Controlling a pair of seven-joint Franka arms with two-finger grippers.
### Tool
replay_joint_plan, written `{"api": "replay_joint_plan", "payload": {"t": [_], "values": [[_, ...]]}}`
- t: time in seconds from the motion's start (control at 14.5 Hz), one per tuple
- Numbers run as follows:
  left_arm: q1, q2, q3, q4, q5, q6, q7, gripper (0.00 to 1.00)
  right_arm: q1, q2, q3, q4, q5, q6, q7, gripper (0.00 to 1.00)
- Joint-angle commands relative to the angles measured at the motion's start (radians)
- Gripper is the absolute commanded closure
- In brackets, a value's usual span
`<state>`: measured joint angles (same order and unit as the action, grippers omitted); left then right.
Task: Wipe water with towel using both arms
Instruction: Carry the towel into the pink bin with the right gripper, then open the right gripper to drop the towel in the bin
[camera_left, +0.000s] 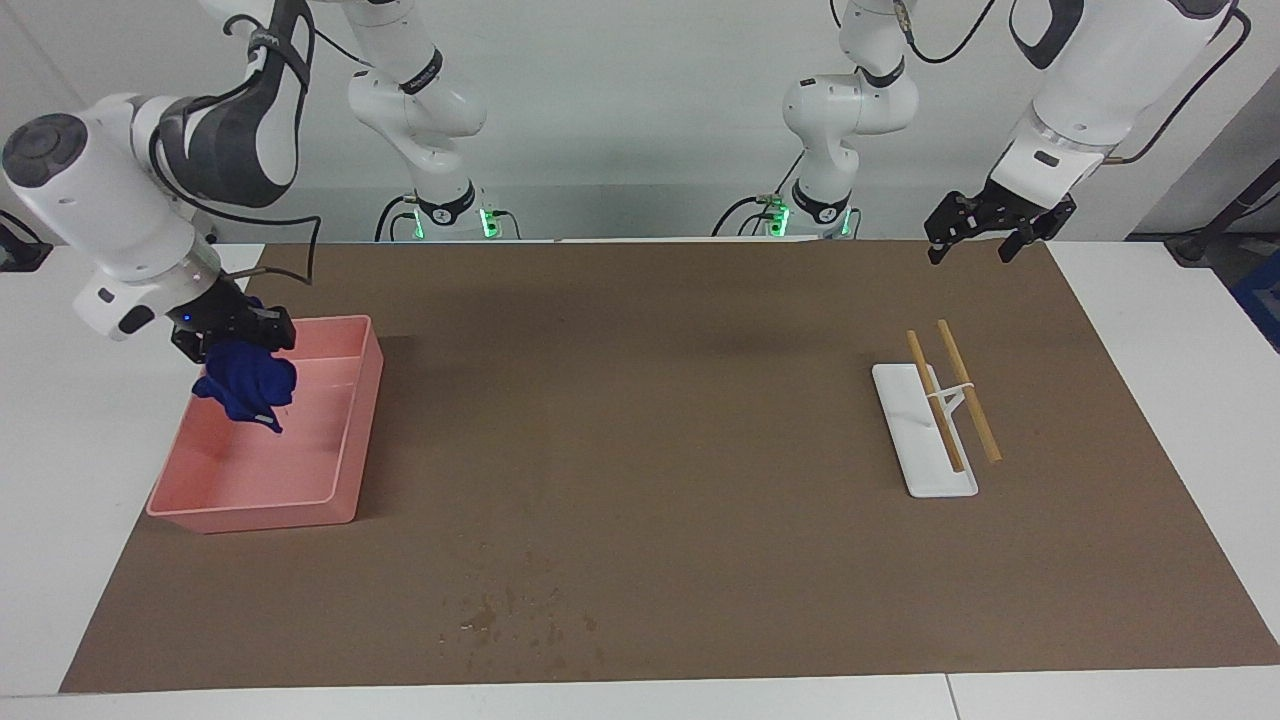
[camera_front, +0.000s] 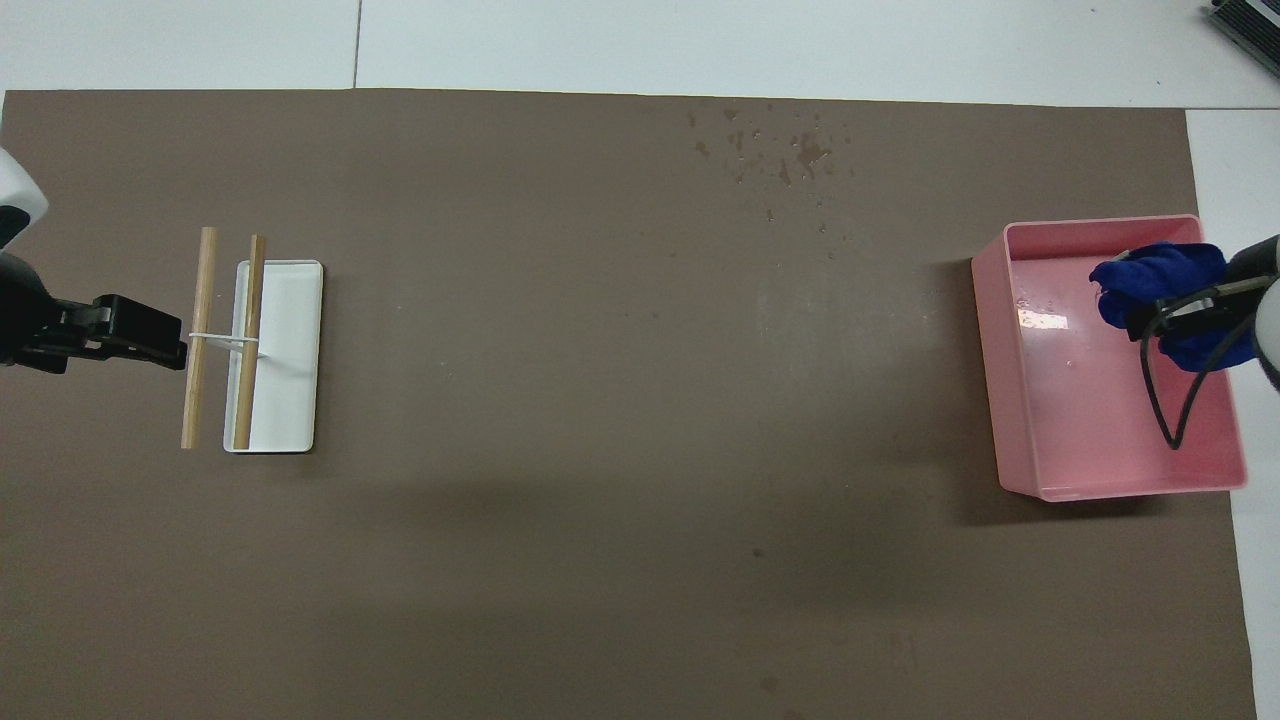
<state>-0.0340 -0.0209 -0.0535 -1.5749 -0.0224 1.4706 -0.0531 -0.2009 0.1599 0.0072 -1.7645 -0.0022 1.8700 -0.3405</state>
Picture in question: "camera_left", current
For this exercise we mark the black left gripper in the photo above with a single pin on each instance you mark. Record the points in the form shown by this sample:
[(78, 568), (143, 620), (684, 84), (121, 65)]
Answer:
[(1015, 208)]

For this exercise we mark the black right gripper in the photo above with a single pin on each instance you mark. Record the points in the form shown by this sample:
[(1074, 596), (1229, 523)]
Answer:
[(225, 315)]

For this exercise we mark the blue towel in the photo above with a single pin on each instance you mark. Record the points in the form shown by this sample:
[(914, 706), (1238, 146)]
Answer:
[(245, 385)]

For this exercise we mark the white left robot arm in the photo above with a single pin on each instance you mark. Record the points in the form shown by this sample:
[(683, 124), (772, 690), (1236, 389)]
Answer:
[(1100, 80)]

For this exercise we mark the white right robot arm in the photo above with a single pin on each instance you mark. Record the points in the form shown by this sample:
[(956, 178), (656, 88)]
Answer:
[(100, 200)]

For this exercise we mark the pink plastic bin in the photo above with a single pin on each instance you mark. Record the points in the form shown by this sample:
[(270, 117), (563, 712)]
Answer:
[(270, 470)]

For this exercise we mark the wooden rack rod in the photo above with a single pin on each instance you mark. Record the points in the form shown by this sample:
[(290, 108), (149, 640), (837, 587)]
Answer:
[(975, 410), (930, 390)]

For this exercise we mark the black clamp object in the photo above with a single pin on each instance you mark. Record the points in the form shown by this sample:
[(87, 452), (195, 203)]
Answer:
[(20, 250)]

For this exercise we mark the black stand leg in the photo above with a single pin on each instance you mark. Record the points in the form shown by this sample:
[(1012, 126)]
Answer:
[(1225, 215)]

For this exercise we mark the white rack with wooden rods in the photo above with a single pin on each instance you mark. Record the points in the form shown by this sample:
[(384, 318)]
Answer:
[(925, 460)]

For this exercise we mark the blue crate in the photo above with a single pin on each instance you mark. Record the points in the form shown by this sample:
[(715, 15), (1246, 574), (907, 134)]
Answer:
[(1262, 300)]

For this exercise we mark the brown table mat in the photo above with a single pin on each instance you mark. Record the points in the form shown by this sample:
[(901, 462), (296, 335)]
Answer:
[(650, 450)]

